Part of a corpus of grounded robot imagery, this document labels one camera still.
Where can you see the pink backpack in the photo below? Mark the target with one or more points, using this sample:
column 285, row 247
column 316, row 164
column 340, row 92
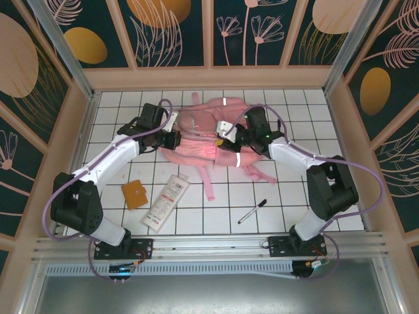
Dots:
column 199, row 153

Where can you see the grey metal panel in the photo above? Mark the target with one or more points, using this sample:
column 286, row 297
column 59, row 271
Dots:
column 209, row 294

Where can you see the aluminium mounting rail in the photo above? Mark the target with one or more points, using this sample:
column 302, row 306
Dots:
column 212, row 243

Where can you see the brown leather wallet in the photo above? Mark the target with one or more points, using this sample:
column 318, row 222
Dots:
column 135, row 195

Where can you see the aluminium frame post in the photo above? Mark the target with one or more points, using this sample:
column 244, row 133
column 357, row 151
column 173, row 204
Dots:
column 62, row 42
column 347, row 42

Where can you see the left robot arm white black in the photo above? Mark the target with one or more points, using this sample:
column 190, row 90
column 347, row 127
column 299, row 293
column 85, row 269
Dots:
column 78, row 202

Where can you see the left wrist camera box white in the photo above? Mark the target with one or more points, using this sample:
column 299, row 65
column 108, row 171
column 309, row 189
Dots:
column 171, row 119

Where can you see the black and white marker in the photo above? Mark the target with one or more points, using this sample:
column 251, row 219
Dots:
column 252, row 212

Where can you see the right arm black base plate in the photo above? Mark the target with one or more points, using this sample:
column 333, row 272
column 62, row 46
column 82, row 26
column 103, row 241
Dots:
column 278, row 247

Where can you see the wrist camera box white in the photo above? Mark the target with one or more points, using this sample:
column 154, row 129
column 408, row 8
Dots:
column 171, row 119
column 226, row 128

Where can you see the white pencil case package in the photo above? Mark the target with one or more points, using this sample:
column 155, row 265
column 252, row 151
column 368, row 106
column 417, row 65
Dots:
column 165, row 202

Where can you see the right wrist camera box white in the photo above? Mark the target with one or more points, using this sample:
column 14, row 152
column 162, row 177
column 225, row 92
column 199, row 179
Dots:
column 226, row 128

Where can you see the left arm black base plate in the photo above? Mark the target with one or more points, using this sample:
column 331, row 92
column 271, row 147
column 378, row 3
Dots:
column 144, row 248

